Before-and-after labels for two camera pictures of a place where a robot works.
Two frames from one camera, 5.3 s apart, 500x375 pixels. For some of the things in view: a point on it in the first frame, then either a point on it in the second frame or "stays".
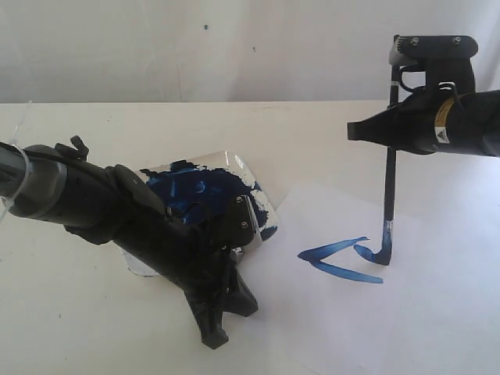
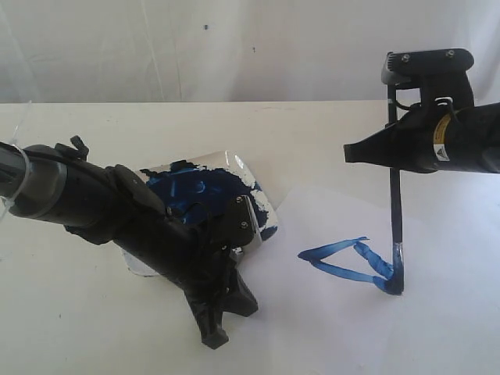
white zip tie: (18, 143) stays
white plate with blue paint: (192, 189) stays
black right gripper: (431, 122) to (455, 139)
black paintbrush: (384, 257) to (396, 202)
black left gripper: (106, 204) stays
